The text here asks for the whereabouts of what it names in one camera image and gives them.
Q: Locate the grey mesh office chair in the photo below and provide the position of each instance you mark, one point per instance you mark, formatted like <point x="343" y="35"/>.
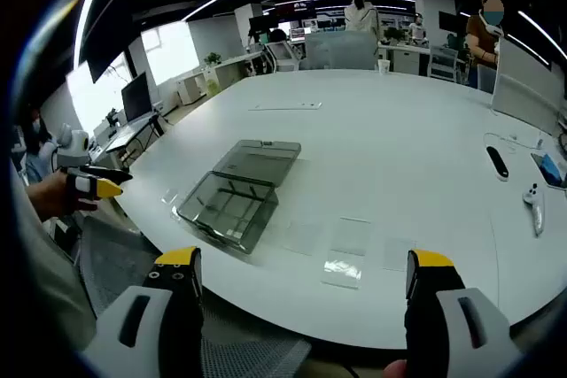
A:
<point x="111" y="258"/>

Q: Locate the green potted plant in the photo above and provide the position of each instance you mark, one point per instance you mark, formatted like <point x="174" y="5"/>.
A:
<point x="212" y="58"/>

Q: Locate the frosted glass partition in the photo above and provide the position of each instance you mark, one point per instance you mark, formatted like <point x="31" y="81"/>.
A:
<point x="341" y="50"/>

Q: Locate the white side desk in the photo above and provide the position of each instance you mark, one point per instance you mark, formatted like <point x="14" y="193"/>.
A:
<point x="128" y="134"/>

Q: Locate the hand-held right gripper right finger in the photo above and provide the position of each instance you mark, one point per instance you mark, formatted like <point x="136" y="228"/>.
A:
<point x="452" y="329"/>

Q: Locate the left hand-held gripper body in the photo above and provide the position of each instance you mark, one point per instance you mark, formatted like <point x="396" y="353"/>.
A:
<point x="73" y="148"/>

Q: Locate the black computer monitor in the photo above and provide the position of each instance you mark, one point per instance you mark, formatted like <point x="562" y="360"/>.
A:
<point x="136" y="97"/>

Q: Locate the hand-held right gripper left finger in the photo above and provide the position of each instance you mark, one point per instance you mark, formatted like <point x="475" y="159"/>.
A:
<point x="146" y="329"/>

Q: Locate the white office chair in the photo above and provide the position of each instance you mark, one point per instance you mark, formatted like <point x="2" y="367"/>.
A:
<point x="283" y="57"/>
<point x="443" y="64"/>

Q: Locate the hanging black screen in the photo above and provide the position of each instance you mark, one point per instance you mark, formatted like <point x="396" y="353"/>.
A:
<point x="106" y="37"/>

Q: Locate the white handheld controller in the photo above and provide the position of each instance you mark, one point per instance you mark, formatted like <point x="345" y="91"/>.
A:
<point x="537" y="214"/>

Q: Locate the blue cloth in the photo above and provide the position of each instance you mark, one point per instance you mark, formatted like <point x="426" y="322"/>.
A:
<point x="551" y="167"/>

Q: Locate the white partition panel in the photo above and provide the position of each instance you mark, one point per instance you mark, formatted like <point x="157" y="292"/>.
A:
<point x="522" y="86"/>

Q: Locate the person's beige shirt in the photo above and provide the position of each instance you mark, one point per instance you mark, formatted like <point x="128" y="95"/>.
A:
<point x="44" y="285"/>

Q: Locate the person's right hand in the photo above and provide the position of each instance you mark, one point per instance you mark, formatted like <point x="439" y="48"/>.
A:
<point x="397" y="370"/>

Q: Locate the grey transparent guide fixture box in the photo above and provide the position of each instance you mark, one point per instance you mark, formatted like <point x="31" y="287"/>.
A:
<point x="248" y="192"/>

